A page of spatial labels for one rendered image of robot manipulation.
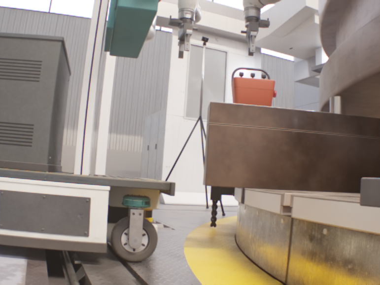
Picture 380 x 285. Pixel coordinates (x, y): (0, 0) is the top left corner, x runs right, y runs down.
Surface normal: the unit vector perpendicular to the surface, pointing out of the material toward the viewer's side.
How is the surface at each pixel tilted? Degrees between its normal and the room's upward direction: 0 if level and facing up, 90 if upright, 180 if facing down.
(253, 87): 97
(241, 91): 97
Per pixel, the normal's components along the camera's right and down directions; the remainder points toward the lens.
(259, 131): 0.03, -0.07
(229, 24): 0.37, -0.04
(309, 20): -0.92, -0.09
